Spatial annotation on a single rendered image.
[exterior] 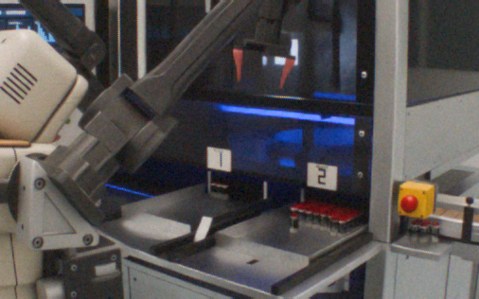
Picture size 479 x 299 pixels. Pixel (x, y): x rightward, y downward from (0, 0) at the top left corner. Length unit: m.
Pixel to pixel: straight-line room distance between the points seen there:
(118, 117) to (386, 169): 0.79
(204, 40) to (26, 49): 0.25
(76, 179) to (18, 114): 0.17
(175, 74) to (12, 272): 0.39
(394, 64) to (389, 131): 0.16
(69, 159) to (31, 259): 0.24
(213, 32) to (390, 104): 0.66
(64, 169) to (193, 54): 0.24
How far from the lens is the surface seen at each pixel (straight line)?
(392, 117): 1.40
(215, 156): 1.72
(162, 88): 0.82
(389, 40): 1.40
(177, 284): 1.97
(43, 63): 0.88
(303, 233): 1.52
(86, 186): 0.76
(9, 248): 0.93
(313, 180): 1.53
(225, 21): 0.84
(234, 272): 1.28
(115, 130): 0.79
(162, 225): 1.54
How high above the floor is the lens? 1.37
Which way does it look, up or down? 11 degrees down
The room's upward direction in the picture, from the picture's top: straight up
